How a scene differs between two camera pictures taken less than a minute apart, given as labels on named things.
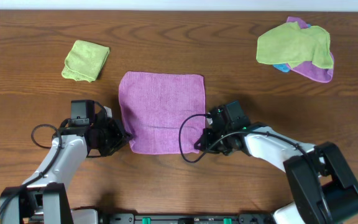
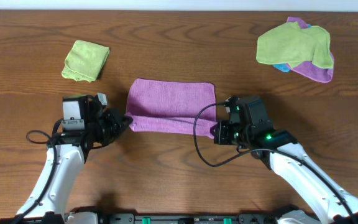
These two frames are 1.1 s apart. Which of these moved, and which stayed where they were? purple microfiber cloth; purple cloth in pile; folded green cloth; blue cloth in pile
Moved: purple microfiber cloth
Stayed: purple cloth in pile; folded green cloth; blue cloth in pile
